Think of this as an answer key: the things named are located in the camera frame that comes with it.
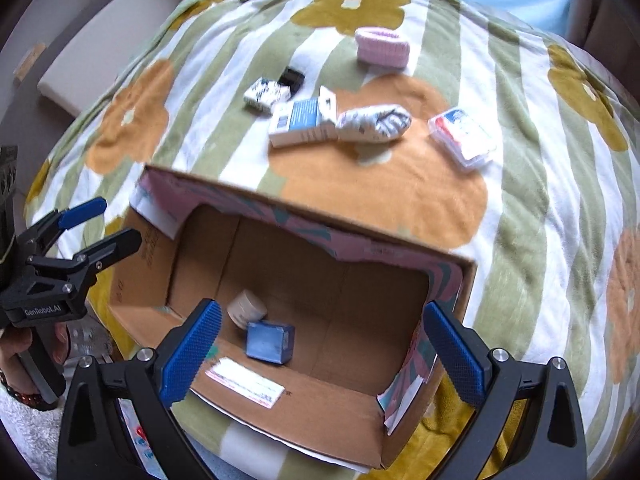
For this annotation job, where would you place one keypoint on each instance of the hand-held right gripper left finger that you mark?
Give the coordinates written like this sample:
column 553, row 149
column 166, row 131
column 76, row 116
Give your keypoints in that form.
column 197, row 340

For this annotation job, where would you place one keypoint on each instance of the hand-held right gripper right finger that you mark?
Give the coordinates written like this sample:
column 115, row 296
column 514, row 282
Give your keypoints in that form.
column 452, row 342

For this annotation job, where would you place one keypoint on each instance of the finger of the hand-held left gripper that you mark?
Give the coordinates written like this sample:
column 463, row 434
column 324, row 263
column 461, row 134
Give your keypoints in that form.
column 112, row 245
column 80, row 211

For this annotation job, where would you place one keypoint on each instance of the cardboard box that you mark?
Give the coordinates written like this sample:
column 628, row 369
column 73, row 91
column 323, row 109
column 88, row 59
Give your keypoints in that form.
column 280, row 280

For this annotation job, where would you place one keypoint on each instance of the person's left hand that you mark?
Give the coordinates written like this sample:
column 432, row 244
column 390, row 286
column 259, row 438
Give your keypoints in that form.
column 20, row 350

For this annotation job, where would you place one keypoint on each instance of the white round jar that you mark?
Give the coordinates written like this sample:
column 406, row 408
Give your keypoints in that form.
column 246, row 308

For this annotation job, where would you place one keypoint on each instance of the white flat packet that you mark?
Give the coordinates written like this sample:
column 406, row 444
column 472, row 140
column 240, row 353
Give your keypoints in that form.
column 245, row 382

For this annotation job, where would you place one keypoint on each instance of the blue small box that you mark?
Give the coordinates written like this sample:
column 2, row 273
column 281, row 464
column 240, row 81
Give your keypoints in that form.
column 270, row 341

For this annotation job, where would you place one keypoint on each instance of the white cushion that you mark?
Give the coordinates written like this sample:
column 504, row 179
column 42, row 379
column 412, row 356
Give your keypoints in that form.
column 100, row 50

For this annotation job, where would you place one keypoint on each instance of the floral striped blanket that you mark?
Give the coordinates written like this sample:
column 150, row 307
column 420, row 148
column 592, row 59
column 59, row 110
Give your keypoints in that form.
column 400, row 185

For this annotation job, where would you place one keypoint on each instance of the clear plastic case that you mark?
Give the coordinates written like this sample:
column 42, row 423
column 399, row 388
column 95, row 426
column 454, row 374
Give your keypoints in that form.
column 462, row 135

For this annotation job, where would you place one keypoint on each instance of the black and white patterned packet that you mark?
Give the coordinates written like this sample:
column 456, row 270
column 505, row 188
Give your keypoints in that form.
column 265, row 94

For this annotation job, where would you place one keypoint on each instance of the blue and white box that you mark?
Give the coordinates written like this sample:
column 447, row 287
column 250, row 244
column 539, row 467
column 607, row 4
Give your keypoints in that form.
column 302, row 120

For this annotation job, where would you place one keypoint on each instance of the white patterned cloth bundle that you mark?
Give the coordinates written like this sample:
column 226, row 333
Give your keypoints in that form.
column 372, row 122

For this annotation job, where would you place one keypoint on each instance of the small black box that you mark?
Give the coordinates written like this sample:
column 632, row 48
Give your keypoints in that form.
column 292, row 79

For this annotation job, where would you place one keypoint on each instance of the pink knitted roll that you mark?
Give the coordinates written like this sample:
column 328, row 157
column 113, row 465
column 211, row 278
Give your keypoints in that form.
column 382, row 47

